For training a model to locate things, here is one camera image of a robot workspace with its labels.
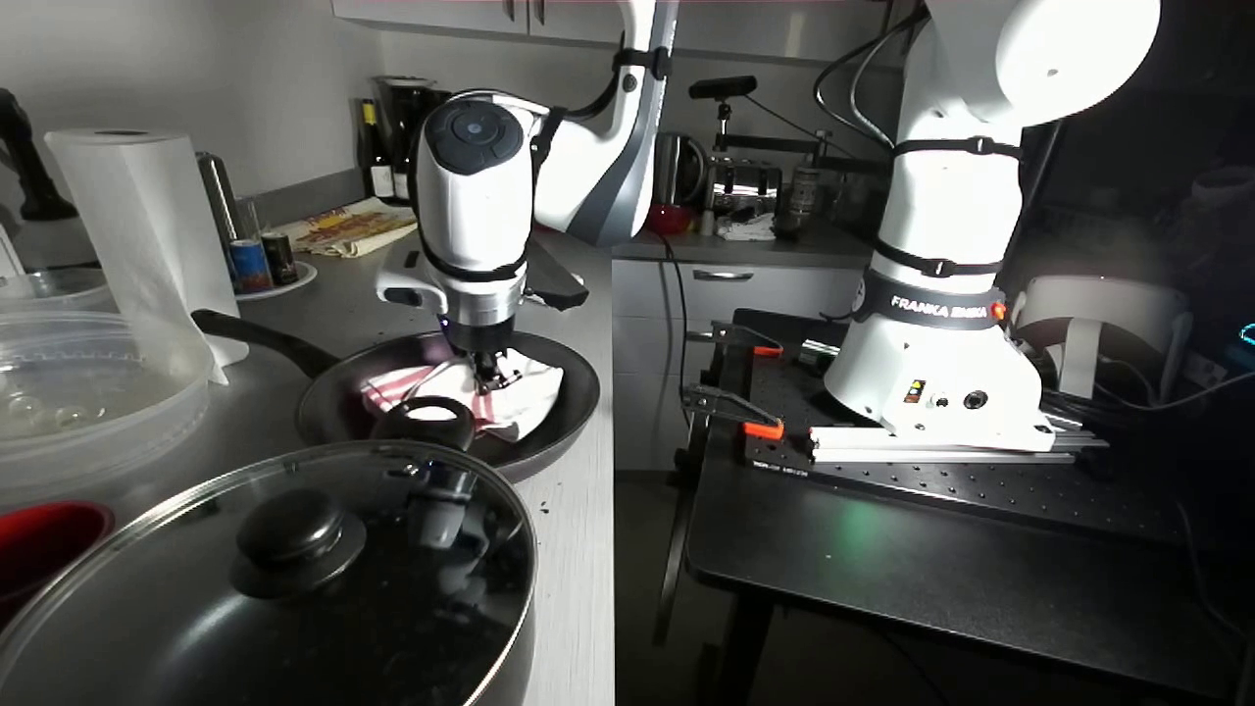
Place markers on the red mug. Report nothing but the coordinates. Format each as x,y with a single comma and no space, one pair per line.
46,541

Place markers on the black robot table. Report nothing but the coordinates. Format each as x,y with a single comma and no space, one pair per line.
942,562

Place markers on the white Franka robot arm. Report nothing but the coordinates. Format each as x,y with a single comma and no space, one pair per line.
966,170

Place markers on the dark wine bottle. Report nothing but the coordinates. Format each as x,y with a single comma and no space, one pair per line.
406,178
379,152

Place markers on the red tray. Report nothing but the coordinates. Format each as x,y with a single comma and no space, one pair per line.
672,221

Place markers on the white round plate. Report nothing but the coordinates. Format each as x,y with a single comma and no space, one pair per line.
296,280

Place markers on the aluminium mounting rail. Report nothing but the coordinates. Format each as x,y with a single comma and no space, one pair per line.
942,439

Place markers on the blue can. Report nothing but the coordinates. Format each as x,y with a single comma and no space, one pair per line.
247,263

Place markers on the grey wall cabinet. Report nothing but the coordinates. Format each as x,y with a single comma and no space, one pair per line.
432,12

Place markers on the clear plastic container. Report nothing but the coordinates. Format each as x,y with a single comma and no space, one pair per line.
93,395

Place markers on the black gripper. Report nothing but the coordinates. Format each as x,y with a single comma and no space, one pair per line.
479,335

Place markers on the spray bottle black trigger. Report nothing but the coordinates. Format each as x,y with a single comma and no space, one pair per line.
24,158

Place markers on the steel kettle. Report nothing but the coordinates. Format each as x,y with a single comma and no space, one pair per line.
691,170

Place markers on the grey drawer cabinet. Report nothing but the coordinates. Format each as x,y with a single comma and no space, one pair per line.
757,354

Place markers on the black cooking pot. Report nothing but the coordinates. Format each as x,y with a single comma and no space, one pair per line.
521,662

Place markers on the white round device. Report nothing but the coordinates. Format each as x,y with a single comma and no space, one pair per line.
1101,316

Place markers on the dark purple frying pan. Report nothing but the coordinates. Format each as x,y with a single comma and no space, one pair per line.
564,416

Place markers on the white towel red stripes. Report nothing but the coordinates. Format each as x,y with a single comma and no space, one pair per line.
523,395

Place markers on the black coffee machine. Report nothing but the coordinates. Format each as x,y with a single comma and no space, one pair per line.
406,111

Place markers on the white paper towel roll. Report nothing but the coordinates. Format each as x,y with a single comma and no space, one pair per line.
141,237

